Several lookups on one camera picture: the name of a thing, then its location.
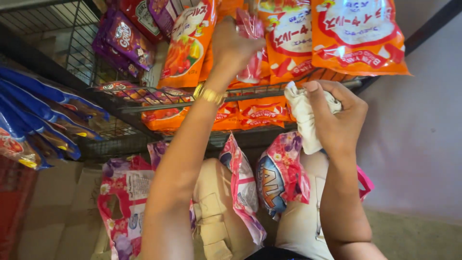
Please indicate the purple white-label packet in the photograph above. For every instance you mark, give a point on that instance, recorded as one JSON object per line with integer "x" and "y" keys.
{"x": 162, "y": 12}

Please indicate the orange white-label snack packet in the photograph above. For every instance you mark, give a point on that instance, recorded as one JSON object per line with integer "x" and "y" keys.
{"x": 357, "y": 29}
{"x": 288, "y": 36}

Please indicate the red sauce packet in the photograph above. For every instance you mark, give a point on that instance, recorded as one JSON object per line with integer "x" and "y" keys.
{"x": 142, "y": 18}

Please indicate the person's right hand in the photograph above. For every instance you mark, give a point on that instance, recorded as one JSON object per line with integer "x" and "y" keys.
{"x": 339, "y": 122}

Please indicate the person's black shirt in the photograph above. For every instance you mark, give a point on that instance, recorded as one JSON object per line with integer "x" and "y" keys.
{"x": 278, "y": 255}

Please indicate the red crate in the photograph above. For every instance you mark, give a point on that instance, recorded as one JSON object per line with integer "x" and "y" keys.
{"x": 14, "y": 202}

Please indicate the plain orange snack packet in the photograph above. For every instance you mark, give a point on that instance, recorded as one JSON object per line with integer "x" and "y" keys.
{"x": 206, "y": 66}

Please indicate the pink flowered detergent bag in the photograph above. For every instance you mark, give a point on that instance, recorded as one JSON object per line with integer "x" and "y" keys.
{"x": 157, "y": 151}
{"x": 364, "y": 184}
{"x": 122, "y": 187}
{"x": 278, "y": 180}
{"x": 243, "y": 187}

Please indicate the row of blue packets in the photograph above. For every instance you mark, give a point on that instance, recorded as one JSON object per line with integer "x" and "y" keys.
{"x": 36, "y": 115}

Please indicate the purple snack packet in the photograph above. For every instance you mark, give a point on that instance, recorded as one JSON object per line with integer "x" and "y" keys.
{"x": 128, "y": 39}
{"x": 108, "y": 54}

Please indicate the red purple flat packet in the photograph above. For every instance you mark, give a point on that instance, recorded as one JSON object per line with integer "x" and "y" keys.
{"x": 169, "y": 94}
{"x": 119, "y": 87}

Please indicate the white cloth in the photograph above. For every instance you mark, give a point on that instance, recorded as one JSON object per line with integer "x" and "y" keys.
{"x": 306, "y": 122}

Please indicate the orange fruit-print snack packet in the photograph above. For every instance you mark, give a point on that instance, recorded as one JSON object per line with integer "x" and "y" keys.
{"x": 184, "y": 54}

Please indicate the pile of small orange packets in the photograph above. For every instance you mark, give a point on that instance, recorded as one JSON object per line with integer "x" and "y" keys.
{"x": 260, "y": 110}

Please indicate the person's beige trousers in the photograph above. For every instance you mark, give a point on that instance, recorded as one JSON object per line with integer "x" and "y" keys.
{"x": 216, "y": 202}

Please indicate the pink clear snack packet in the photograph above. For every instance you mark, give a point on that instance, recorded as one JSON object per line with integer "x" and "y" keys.
{"x": 252, "y": 68}

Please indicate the cardboard boxes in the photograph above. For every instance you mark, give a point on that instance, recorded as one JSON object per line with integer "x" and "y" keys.
{"x": 61, "y": 209}

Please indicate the person's left fingers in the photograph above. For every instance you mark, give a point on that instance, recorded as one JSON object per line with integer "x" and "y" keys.
{"x": 234, "y": 30}

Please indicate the person's left hand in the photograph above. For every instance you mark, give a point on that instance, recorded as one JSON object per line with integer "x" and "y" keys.
{"x": 229, "y": 50}

